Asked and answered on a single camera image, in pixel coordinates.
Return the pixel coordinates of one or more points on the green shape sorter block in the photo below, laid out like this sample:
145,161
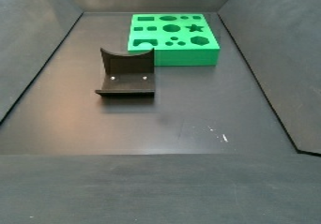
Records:
179,37

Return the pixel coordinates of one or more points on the black curved holder stand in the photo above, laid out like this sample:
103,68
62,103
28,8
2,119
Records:
129,74

